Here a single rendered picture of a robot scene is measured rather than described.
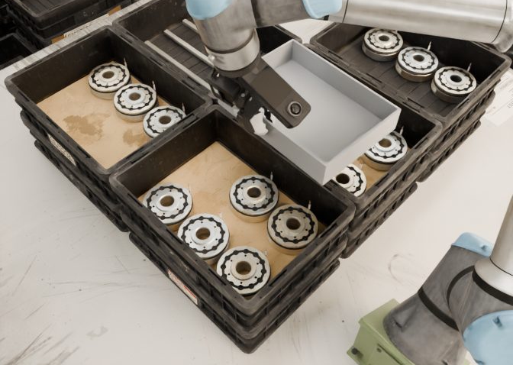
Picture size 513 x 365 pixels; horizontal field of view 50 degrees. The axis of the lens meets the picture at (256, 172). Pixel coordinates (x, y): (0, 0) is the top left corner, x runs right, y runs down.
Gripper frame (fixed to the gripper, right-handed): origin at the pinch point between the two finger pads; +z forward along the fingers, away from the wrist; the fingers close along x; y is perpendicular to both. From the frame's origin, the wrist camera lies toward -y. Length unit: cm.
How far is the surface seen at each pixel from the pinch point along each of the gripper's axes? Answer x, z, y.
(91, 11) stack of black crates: -22, 64, 124
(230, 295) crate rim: 25.7, 7.8, -11.9
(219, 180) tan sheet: 8.3, 23.3, 12.5
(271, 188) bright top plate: 3.3, 21.7, 1.2
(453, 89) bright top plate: -48, 37, -11
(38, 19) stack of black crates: -4, 52, 125
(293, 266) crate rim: 14.7, 11.1, -16.1
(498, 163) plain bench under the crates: -45, 53, -29
